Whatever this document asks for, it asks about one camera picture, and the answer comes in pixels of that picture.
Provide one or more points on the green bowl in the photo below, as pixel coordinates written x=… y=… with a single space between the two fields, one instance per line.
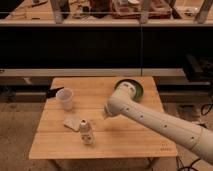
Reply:
x=138 y=87

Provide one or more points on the black clamp on table edge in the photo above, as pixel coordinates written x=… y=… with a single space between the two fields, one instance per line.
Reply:
x=52 y=92

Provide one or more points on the small white bottle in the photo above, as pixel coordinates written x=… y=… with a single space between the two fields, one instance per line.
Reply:
x=86 y=132

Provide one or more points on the long dark shelf bench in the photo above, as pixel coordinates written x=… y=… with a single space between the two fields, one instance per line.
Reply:
x=101 y=47

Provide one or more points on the white arm end tip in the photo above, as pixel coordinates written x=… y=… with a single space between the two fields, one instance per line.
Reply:
x=105 y=113

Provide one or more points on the wooden table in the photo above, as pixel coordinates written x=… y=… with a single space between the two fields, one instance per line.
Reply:
x=116 y=137

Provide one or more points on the translucent plastic cup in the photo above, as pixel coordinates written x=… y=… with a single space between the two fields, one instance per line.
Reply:
x=65 y=98

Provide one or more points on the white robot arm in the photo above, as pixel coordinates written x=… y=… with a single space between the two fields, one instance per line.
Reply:
x=195 y=138

